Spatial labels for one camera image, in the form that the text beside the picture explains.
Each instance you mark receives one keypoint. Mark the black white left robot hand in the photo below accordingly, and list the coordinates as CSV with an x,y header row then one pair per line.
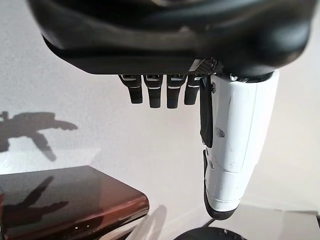
x,y
162,35

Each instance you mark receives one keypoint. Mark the silver left robot leg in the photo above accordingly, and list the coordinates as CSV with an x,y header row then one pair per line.
x,y
207,235

